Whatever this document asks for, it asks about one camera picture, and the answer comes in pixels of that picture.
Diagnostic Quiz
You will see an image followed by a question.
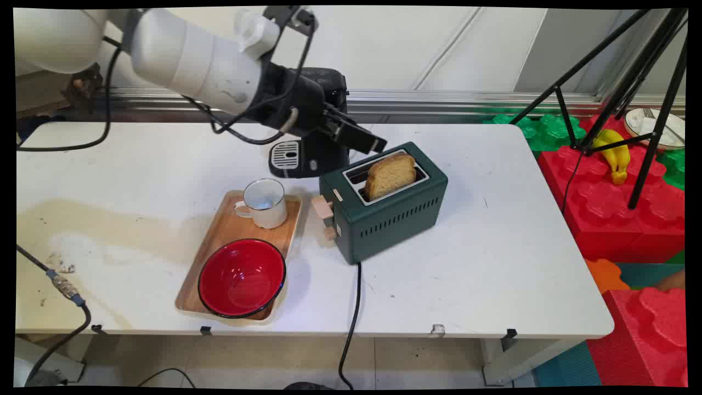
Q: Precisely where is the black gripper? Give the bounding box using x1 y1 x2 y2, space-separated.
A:
253 61 388 154

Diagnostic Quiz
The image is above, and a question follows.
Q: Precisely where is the black coffee machine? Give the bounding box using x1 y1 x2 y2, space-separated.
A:
268 67 352 179

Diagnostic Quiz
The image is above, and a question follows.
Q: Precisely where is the toasted bread slice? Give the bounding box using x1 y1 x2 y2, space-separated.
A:
364 152 417 201

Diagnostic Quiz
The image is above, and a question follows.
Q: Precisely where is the dark green toaster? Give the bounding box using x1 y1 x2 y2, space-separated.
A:
312 142 449 266

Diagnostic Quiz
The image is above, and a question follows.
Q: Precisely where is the white enamel mug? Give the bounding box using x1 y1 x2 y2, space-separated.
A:
234 178 288 229

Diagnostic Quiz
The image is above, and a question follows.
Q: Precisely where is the wooden serving tray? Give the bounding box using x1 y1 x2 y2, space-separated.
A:
175 189 303 321

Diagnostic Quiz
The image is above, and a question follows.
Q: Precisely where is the red bowl black rim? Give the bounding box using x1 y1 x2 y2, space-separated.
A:
197 239 287 319

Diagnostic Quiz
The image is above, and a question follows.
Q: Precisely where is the green foam block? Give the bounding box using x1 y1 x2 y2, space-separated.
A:
483 113 587 153

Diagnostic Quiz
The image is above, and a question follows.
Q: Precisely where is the yellow toy banana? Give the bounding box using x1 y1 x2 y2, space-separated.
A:
591 128 630 185

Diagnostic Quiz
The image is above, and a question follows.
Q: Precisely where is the large red foam block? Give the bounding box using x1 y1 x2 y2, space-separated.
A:
536 114 686 264

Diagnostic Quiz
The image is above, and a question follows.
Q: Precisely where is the orange foam block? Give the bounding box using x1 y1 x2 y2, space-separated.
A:
584 258 631 295

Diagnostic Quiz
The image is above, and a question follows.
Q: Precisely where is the white plate brown rim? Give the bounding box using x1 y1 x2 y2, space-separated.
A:
624 108 686 151

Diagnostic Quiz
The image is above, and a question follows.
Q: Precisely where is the silver fork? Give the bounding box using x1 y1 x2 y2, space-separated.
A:
643 108 686 144

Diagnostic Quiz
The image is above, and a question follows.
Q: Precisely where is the small red foam block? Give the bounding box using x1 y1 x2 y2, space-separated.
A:
586 287 688 388

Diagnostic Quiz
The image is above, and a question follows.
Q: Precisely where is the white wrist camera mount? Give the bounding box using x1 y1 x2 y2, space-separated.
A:
233 8 281 60

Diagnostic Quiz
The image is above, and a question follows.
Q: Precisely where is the black toaster power cord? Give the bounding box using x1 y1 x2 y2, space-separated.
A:
338 262 363 390

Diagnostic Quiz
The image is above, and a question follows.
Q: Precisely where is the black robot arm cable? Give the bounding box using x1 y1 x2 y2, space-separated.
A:
16 16 319 152

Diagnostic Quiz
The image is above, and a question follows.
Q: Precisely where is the black camera tripod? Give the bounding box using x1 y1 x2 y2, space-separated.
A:
509 8 688 210

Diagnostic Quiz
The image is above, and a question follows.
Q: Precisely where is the black cable metal connector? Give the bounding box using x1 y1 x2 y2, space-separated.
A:
15 244 93 388

